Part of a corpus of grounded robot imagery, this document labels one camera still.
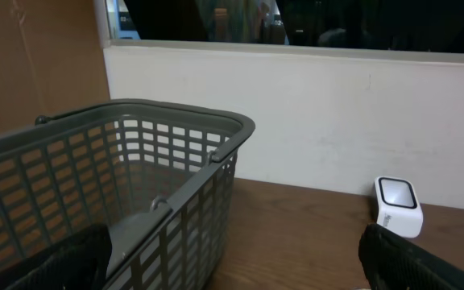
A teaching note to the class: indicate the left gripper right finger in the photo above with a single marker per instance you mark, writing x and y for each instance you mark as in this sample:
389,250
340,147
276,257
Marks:
392,262

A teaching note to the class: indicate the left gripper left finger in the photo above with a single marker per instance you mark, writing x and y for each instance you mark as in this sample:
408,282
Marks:
77,262

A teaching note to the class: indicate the white barcode scanner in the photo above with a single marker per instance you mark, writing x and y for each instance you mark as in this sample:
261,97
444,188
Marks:
398,208

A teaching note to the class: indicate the grey plastic shopping basket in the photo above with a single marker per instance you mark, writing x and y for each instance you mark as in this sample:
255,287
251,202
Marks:
159,175

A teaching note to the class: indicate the dark window with frame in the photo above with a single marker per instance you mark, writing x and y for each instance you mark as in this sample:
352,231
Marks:
431,27

